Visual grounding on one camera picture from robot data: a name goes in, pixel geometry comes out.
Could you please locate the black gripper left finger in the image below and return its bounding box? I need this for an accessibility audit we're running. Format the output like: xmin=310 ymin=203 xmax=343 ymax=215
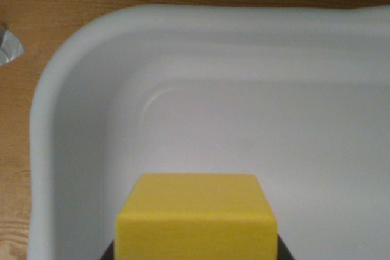
xmin=100 ymin=240 xmax=116 ymax=260

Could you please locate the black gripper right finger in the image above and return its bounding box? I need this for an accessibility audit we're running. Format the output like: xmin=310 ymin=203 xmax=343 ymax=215
xmin=276 ymin=233 xmax=296 ymax=260

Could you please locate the yellow wooden cube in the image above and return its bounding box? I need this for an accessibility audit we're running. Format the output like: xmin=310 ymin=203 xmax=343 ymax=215
xmin=114 ymin=173 xmax=278 ymax=260

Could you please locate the white plastic bin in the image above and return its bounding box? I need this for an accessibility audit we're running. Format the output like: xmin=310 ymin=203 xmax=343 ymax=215
xmin=27 ymin=4 xmax=390 ymax=260

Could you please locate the silver tape piece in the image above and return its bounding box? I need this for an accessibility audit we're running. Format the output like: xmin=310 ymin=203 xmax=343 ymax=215
xmin=0 ymin=26 xmax=25 ymax=66

